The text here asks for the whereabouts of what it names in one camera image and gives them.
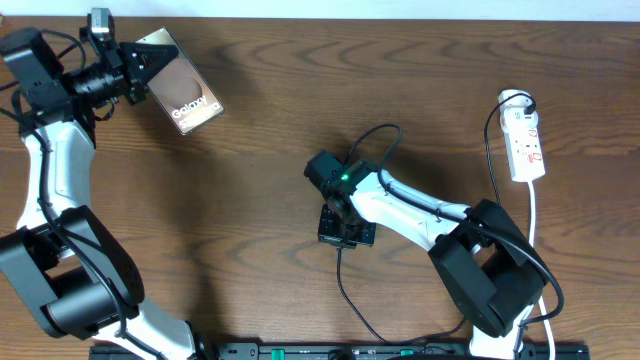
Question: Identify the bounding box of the black USB charging cable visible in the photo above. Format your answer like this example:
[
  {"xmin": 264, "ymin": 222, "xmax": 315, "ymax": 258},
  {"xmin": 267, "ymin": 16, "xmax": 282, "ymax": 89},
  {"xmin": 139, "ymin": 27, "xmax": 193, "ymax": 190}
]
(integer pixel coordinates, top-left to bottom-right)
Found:
[{"xmin": 335, "ymin": 92, "xmax": 537, "ymax": 346}]

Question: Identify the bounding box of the Galaxy S25 Ultra smartphone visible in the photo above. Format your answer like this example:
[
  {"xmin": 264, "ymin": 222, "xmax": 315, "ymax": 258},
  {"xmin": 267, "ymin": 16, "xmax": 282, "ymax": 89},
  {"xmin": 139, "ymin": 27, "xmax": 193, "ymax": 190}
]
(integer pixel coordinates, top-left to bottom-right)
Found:
[{"xmin": 138, "ymin": 27, "xmax": 224, "ymax": 135}]

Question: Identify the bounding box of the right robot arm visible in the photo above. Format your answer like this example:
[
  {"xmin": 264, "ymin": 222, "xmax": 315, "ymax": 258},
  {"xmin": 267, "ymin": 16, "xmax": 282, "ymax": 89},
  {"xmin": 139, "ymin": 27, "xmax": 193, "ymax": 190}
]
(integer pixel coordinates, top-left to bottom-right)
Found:
[{"xmin": 304, "ymin": 151, "xmax": 564, "ymax": 359}]

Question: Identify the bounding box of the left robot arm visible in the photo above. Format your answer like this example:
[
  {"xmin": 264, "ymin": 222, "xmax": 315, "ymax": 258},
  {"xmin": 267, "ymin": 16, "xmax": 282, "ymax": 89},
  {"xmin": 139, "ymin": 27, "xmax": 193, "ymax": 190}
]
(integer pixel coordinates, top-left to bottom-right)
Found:
[{"xmin": 1, "ymin": 27, "xmax": 212, "ymax": 359}]

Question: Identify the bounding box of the white power strip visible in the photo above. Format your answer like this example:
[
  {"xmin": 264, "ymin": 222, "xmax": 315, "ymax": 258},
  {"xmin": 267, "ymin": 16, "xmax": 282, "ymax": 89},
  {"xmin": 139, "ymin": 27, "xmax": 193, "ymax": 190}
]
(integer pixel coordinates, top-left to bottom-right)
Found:
[{"xmin": 498, "ymin": 89, "xmax": 546, "ymax": 183}]

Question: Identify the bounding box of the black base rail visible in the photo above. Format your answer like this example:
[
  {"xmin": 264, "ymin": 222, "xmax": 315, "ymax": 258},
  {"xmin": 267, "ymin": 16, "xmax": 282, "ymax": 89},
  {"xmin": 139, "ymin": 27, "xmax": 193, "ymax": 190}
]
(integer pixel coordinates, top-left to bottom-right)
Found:
[{"xmin": 88, "ymin": 342, "xmax": 591, "ymax": 360}]

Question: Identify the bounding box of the white power strip cord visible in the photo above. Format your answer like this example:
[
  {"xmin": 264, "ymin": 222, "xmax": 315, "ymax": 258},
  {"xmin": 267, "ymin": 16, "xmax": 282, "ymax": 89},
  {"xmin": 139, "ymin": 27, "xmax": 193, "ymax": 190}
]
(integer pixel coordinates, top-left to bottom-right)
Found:
[{"xmin": 527, "ymin": 181, "xmax": 557, "ymax": 360}]

